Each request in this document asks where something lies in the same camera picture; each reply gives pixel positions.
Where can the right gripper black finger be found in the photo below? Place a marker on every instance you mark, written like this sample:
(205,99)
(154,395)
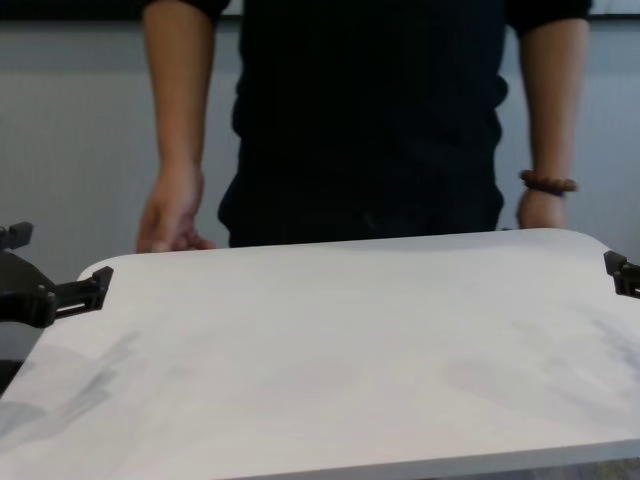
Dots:
(622,275)

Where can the person's left hand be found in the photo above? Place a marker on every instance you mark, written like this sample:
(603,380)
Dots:
(542,210)

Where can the person in black clothes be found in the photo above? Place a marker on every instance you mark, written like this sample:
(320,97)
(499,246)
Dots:
(365,125)

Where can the white mobile pedestal table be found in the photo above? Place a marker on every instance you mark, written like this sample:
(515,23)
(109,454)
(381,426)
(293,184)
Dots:
(320,350)

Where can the person's right hand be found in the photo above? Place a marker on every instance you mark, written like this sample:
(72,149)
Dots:
(170,215)

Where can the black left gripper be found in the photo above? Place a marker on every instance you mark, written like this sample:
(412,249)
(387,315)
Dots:
(25,290)

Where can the person's left forearm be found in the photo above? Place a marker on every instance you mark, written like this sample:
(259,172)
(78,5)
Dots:
(552,100)

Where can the black wall frame strip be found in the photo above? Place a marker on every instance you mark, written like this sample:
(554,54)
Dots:
(50,7)

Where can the person's right forearm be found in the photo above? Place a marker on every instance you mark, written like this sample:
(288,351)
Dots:
(175,90)

